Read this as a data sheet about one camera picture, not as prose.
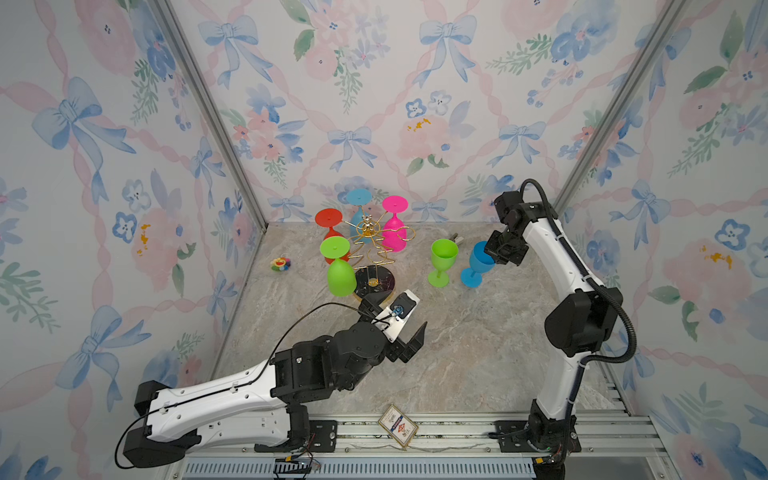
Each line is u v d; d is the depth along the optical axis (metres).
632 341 0.45
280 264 1.06
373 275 0.97
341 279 0.79
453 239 1.13
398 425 0.75
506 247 0.73
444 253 0.96
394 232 0.90
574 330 0.52
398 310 0.47
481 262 0.85
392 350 0.53
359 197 0.86
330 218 0.82
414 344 0.54
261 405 0.42
